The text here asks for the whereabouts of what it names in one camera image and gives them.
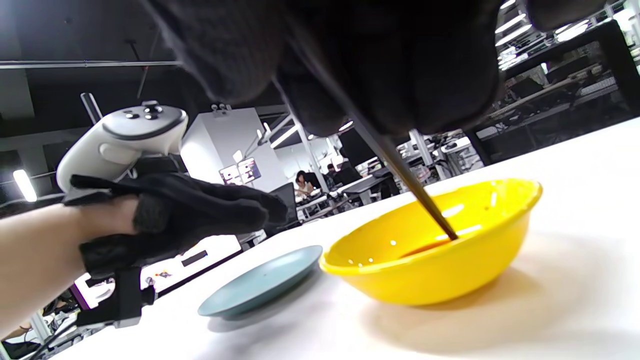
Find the person's right hand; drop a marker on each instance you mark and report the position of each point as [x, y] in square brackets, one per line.
[400, 60]

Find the person's left hand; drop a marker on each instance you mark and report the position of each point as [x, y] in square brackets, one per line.
[200, 210]

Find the black chopstick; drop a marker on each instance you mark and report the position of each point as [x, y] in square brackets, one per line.
[405, 175]
[417, 192]

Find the red soy sauce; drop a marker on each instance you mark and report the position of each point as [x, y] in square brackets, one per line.
[425, 248]

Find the person's left forearm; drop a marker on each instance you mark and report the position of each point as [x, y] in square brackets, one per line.
[45, 250]

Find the yellow bowl holding sauce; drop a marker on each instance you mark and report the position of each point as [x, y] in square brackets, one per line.
[450, 275]

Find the black chair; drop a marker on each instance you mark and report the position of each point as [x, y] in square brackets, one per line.
[285, 210]

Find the blue-green plate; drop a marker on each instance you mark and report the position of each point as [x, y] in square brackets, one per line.
[260, 282]

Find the grey white VR controller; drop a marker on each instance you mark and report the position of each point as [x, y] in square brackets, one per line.
[125, 142]

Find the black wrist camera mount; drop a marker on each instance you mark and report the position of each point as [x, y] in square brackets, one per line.
[125, 300]

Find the black metal frame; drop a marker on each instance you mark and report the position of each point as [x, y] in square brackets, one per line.
[615, 60]

